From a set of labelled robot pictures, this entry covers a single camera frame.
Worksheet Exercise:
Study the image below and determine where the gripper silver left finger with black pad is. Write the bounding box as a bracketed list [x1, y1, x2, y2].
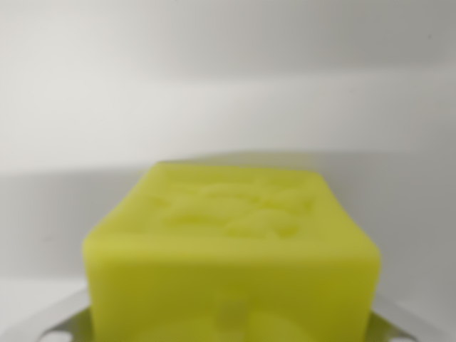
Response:
[41, 286, 95, 342]

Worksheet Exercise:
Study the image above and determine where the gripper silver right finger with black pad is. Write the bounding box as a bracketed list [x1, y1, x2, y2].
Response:
[369, 291, 418, 342]

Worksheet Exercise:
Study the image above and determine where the yellow cube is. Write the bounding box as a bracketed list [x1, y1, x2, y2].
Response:
[81, 160, 381, 342]

